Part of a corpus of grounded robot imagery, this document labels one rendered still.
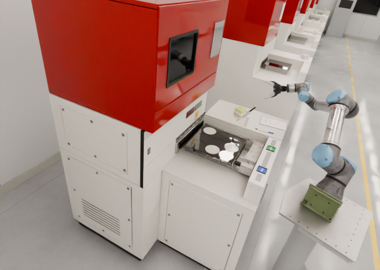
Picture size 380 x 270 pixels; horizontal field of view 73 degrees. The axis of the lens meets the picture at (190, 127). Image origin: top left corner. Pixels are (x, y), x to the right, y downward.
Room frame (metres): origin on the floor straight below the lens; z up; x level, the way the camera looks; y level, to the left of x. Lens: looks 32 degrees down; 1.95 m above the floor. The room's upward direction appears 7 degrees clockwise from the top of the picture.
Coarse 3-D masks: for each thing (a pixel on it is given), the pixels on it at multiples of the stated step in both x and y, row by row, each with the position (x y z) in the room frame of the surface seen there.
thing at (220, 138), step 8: (216, 128) 1.73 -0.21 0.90; (200, 136) 1.59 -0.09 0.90; (208, 136) 1.60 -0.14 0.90; (216, 136) 1.61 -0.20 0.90; (224, 136) 1.63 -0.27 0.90; (232, 136) 1.64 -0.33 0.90; (192, 144) 1.47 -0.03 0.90; (200, 144) 1.49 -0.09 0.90; (208, 144) 1.50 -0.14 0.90; (216, 144) 1.51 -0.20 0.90; (224, 144) 1.52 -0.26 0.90; (240, 144) 1.55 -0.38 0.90; (224, 152) 1.43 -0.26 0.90; (232, 152) 1.44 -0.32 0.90; (224, 160) 1.33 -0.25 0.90; (232, 160) 1.35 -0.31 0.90
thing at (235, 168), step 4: (192, 152) 1.47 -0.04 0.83; (196, 152) 1.46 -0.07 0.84; (204, 156) 1.43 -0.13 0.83; (212, 160) 1.41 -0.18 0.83; (216, 160) 1.40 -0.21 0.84; (220, 164) 1.39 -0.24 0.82; (224, 164) 1.37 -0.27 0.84; (232, 168) 1.35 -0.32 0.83; (236, 168) 1.34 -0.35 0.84; (240, 172) 1.33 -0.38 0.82
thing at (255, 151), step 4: (252, 148) 1.55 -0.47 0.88; (256, 148) 1.55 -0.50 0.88; (260, 148) 1.56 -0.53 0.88; (248, 152) 1.49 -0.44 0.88; (252, 152) 1.50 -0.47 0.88; (256, 152) 1.50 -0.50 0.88; (260, 152) 1.51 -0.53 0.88; (252, 156) 1.44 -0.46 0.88; (256, 156) 1.45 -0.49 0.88; (240, 168) 1.30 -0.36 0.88; (244, 172) 1.28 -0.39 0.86; (248, 172) 1.27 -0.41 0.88
